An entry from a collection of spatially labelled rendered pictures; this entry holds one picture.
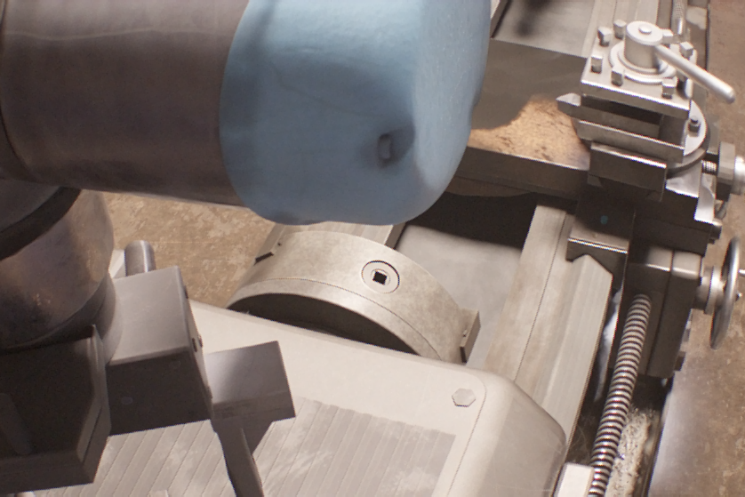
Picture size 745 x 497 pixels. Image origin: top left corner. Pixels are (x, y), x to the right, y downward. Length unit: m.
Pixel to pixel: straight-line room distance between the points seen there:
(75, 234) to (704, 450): 2.07
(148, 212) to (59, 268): 2.57
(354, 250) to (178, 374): 0.57
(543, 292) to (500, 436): 0.77
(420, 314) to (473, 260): 0.70
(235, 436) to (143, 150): 0.24
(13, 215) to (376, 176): 0.14
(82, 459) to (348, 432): 0.36
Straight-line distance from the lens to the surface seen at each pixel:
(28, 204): 0.31
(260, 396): 0.43
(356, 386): 0.69
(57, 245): 0.33
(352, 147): 0.21
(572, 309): 1.38
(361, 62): 0.21
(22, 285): 0.33
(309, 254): 0.95
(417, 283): 0.95
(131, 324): 0.40
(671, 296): 1.58
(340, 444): 0.66
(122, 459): 0.68
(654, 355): 1.69
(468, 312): 1.02
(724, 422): 2.38
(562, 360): 1.33
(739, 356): 2.52
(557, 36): 2.18
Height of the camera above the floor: 1.88
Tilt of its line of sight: 45 degrees down
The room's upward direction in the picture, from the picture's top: 5 degrees counter-clockwise
